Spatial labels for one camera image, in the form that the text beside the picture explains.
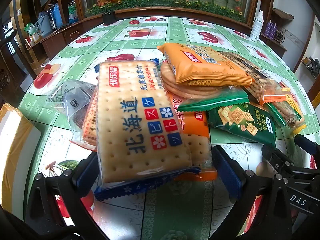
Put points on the clear water bottle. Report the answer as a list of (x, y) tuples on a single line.
[(73, 12)]

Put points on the clear green-edged cracker packet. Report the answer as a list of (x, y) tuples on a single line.
[(285, 112)]

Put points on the grey kettle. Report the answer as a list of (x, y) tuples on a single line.
[(43, 26)]

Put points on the round cracker packet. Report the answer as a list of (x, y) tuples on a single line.
[(175, 85)]

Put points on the dark green cracker packet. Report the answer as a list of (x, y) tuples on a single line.
[(240, 122)]

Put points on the yellow cracker packet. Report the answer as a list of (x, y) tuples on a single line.
[(292, 100)]

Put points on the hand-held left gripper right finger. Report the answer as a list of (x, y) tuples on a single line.
[(227, 175)]

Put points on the clear orange-edged cracker packet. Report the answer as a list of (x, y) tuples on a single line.
[(90, 125)]

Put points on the purple bottle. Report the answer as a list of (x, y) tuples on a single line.
[(274, 30), (268, 28)]

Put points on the blue thermos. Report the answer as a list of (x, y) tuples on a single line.
[(57, 16)]

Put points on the blue cracker packet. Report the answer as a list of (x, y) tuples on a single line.
[(135, 120)]

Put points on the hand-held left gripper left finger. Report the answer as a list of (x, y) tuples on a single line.
[(86, 172)]

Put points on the white plastic bottle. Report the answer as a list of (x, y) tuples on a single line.
[(257, 27)]

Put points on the orange red-label biscuit packet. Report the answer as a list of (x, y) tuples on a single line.
[(200, 65)]

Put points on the yellow cardboard box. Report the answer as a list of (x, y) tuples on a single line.
[(15, 142)]

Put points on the fruit print tablecloth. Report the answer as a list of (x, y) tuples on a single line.
[(140, 42)]

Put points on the wooden cabinet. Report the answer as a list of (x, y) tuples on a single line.
[(62, 37)]

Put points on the brown cracker orange-edged packet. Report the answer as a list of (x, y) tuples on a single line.
[(252, 75)]

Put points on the small black box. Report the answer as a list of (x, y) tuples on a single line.
[(109, 18)]

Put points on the artificial flower planter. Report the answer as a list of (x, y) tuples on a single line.
[(162, 5)]

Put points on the clear packet of dark snack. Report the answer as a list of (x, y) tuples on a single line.
[(75, 97)]

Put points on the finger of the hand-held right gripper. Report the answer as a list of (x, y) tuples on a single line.
[(310, 146), (282, 163)]

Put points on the orange cracker packet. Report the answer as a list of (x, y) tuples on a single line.
[(197, 140)]

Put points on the dark wooden chair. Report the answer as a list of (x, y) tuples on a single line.
[(10, 62)]

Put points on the green bag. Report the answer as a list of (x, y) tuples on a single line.
[(30, 28)]

